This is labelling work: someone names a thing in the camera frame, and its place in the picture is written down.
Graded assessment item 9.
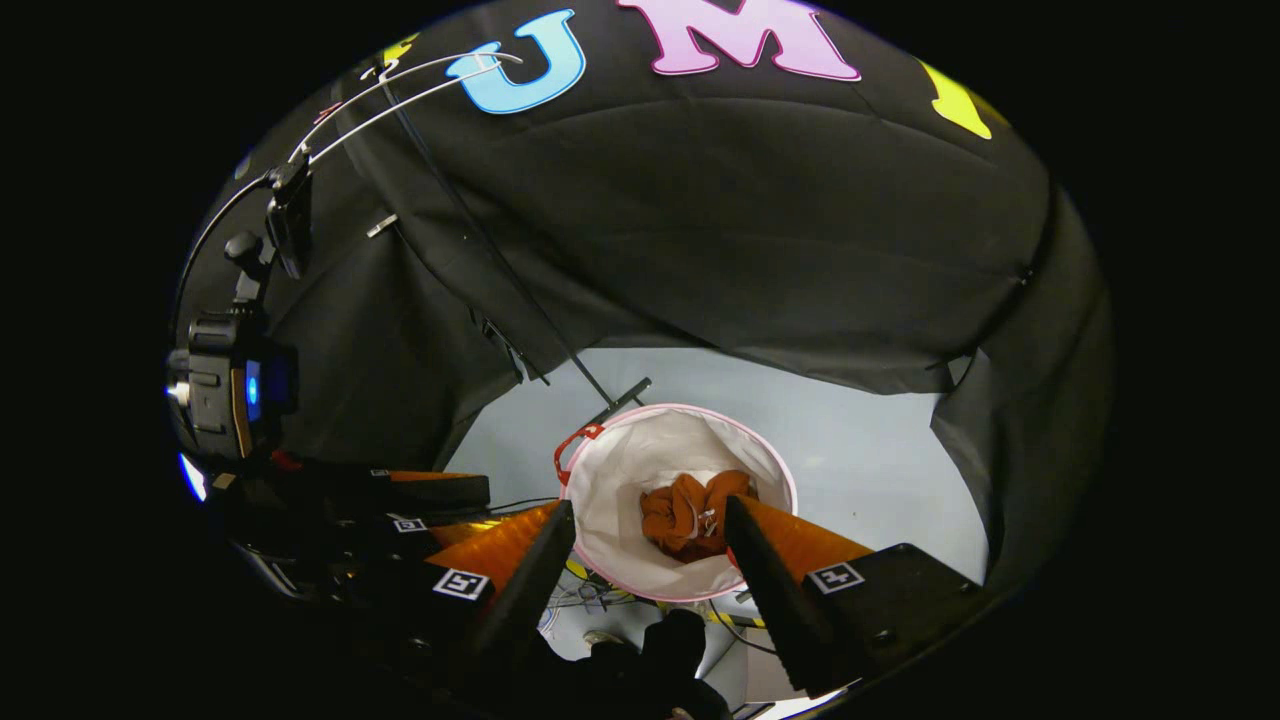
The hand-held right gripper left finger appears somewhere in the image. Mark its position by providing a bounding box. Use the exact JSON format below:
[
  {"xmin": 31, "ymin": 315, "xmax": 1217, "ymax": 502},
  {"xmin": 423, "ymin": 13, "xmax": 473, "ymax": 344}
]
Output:
[{"xmin": 370, "ymin": 500, "xmax": 578, "ymax": 683}]

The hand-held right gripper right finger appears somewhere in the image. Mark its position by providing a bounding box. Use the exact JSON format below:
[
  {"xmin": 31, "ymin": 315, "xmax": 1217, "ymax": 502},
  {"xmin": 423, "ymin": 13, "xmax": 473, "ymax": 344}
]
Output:
[{"xmin": 724, "ymin": 494, "xmax": 991, "ymax": 696}]

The black backdrop cloth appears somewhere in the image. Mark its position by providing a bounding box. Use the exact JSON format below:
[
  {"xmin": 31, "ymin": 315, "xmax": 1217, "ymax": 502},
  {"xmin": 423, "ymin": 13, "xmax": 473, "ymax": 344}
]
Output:
[{"xmin": 170, "ymin": 0, "xmax": 1116, "ymax": 601}]

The black floor cable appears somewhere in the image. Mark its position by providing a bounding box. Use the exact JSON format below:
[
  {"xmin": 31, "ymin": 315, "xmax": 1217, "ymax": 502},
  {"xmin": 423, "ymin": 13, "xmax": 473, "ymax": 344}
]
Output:
[{"xmin": 705, "ymin": 598, "xmax": 778, "ymax": 658}]

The white clothes hanger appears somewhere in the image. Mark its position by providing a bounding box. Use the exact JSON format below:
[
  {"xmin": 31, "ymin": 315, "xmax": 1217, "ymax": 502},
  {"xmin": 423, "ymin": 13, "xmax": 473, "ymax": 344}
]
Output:
[{"xmin": 288, "ymin": 50, "xmax": 524, "ymax": 168}]

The orange corduroy jacket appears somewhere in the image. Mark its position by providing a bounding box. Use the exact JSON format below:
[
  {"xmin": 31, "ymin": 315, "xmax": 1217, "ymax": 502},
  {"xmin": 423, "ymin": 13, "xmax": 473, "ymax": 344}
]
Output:
[{"xmin": 640, "ymin": 470, "xmax": 761, "ymax": 564}]

